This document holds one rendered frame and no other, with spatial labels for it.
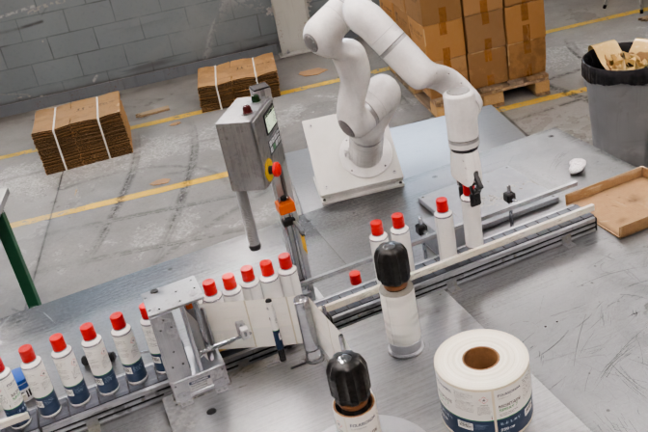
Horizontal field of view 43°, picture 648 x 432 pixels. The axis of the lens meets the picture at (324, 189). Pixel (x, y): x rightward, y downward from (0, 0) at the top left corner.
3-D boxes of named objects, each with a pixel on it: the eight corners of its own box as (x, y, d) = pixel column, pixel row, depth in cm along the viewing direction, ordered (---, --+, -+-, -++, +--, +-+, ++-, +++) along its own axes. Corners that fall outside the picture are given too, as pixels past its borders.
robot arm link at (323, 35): (395, 116, 266) (363, 150, 262) (368, 101, 273) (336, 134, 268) (358, 1, 227) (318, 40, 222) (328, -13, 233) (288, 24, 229)
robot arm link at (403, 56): (394, 40, 231) (470, 118, 234) (375, 60, 219) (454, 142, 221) (416, 19, 226) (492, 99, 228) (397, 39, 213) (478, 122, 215)
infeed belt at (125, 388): (44, 439, 206) (39, 427, 204) (42, 418, 213) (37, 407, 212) (594, 226, 248) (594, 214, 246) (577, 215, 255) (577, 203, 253)
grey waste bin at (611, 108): (609, 188, 433) (607, 77, 406) (573, 156, 472) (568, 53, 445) (686, 169, 437) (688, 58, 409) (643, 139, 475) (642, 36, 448)
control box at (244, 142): (231, 192, 210) (214, 123, 201) (252, 162, 224) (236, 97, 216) (269, 190, 207) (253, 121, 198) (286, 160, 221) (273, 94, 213)
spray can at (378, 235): (382, 291, 230) (370, 229, 221) (374, 283, 235) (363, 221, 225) (398, 285, 231) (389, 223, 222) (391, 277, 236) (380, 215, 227)
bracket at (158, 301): (148, 318, 192) (148, 315, 192) (141, 296, 201) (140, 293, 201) (204, 298, 195) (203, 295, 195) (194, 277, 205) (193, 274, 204)
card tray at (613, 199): (620, 238, 241) (619, 227, 240) (565, 204, 264) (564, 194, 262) (702, 206, 249) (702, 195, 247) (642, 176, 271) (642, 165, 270)
